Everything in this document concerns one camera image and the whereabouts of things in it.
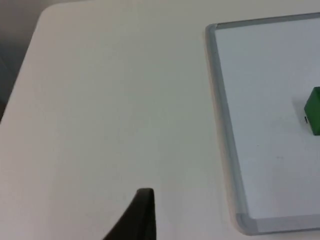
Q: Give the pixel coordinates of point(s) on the grey-framed whiteboard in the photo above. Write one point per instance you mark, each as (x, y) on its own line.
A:
(270, 125)

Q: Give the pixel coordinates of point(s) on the green cube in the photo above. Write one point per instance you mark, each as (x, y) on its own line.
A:
(314, 110)

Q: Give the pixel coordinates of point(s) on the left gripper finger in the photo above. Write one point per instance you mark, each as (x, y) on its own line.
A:
(141, 217)

